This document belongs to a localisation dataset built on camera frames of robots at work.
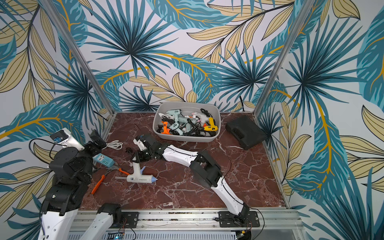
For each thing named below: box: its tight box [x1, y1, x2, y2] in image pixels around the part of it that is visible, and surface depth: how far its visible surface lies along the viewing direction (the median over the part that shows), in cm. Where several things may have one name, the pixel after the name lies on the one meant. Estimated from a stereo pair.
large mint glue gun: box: [178, 116, 192, 133], surface depth 109 cm
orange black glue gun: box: [161, 121, 170, 135], surface depth 102 cm
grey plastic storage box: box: [152, 102, 222, 143], surface depth 109 cm
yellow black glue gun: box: [203, 117, 218, 132], surface depth 105 cm
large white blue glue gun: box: [115, 162, 158, 183], surface depth 81 cm
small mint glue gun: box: [169, 121, 184, 136], surface depth 105 cm
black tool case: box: [225, 115, 268, 150], surface depth 105 cm
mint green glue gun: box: [166, 109, 181, 124], surface depth 112 cm
